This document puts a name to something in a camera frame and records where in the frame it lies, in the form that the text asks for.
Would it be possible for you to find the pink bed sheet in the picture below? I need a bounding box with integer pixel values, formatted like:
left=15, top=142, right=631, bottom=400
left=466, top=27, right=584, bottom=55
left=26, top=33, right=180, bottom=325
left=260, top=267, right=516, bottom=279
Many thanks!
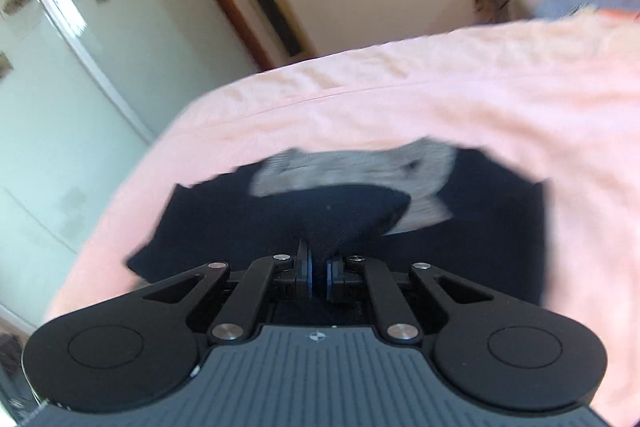
left=47, top=13, right=639, bottom=426

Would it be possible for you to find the grey navy knit sweater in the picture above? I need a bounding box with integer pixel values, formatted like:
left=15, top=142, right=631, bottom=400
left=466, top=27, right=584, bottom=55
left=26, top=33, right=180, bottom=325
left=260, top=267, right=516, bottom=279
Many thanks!
left=126, top=139, right=546, bottom=303

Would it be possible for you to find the white floral wardrobe door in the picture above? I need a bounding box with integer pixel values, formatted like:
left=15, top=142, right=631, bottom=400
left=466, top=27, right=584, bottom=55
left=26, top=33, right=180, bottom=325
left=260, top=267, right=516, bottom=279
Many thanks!
left=1, top=0, right=257, bottom=327

